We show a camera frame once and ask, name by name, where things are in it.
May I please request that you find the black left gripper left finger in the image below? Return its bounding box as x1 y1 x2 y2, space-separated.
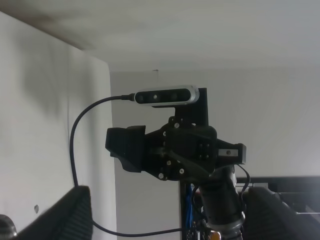
15 186 93 240

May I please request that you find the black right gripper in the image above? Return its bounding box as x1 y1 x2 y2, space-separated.
105 117 247 181

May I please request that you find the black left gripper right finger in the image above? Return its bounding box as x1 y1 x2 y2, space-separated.
243 187 320 240

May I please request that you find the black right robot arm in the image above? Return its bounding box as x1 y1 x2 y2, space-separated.
105 117 246 240

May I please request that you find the black right camera cable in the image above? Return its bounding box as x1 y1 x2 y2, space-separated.
68 93 183 237

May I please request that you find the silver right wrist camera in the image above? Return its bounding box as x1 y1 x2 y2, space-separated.
134 85 200 107

